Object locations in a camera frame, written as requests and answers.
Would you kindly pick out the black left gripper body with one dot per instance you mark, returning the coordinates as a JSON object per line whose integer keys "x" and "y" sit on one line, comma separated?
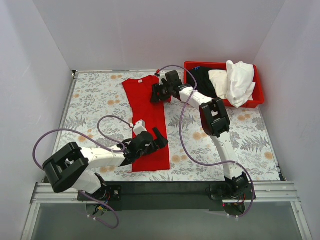
{"x": 155, "y": 142}

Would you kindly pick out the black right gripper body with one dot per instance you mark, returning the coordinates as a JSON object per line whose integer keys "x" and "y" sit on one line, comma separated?
{"x": 160, "y": 90}

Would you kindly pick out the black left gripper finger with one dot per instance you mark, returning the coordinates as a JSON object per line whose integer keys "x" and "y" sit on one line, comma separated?
{"x": 161, "y": 142}
{"x": 159, "y": 137}

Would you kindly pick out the red t shirt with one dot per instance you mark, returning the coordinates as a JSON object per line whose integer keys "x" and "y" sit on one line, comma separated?
{"x": 139, "y": 93}

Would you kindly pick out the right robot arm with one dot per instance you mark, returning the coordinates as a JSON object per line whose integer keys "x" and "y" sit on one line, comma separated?
{"x": 215, "y": 123}

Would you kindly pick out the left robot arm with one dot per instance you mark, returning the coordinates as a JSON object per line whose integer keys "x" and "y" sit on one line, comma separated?
{"x": 68, "y": 167}

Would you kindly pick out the black t shirt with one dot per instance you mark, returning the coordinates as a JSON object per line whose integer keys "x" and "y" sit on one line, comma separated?
{"x": 204, "y": 84}

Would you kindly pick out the cream t shirt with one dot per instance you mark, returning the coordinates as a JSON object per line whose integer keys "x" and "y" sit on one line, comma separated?
{"x": 219, "y": 80}

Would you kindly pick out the floral patterned table mat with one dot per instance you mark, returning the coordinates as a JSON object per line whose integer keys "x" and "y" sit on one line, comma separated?
{"x": 99, "y": 111}

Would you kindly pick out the white t shirt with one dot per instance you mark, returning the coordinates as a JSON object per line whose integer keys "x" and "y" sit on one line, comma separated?
{"x": 240, "y": 82}

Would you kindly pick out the red plastic bin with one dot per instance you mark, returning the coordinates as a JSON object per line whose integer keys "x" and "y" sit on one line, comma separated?
{"x": 257, "y": 95}

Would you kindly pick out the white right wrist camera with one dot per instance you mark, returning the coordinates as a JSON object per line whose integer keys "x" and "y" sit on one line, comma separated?
{"x": 161, "y": 77}

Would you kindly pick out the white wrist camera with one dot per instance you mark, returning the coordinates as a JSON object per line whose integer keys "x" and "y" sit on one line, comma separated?
{"x": 138, "y": 127}
{"x": 161, "y": 77}

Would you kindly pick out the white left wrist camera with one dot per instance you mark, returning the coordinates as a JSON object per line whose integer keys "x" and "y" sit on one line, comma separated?
{"x": 138, "y": 127}

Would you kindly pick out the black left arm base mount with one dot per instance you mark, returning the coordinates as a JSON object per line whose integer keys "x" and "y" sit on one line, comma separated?
{"x": 111, "y": 192}

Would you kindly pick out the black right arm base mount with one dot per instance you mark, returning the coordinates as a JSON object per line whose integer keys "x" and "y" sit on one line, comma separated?
{"x": 222, "y": 191}

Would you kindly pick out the aluminium table frame rail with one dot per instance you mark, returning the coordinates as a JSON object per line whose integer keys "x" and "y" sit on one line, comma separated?
{"x": 171, "y": 210}

